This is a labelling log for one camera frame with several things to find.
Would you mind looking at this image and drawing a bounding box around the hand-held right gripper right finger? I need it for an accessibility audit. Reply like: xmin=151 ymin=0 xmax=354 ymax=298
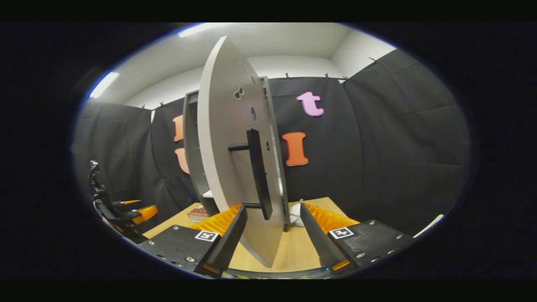
xmin=300 ymin=202 xmax=414 ymax=271

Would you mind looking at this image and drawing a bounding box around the black cabinet door handle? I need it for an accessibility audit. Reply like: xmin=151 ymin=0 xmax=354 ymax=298
xmin=228 ymin=129 xmax=273 ymax=221

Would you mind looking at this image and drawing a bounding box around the white lumpy object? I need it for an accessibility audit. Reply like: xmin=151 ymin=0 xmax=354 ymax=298
xmin=289 ymin=200 xmax=308 ymax=228

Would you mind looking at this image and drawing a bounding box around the white cabinet door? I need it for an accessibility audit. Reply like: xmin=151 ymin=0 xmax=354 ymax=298
xmin=197 ymin=36 xmax=290 ymax=268

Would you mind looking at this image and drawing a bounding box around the grey cabinet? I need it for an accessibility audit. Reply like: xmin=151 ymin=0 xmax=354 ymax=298
xmin=182 ymin=76 xmax=291 ymax=234

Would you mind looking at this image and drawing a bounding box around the narrow ceiling light strip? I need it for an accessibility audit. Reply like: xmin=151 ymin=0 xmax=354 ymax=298
xmin=89 ymin=71 xmax=120 ymax=99

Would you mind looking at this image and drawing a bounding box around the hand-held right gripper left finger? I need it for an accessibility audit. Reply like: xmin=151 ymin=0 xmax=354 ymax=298
xmin=138 ymin=204 xmax=249 ymax=277

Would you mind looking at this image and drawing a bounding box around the black backdrop cloth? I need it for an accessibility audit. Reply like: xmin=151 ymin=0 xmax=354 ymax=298
xmin=71 ymin=48 xmax=472 ymax=237

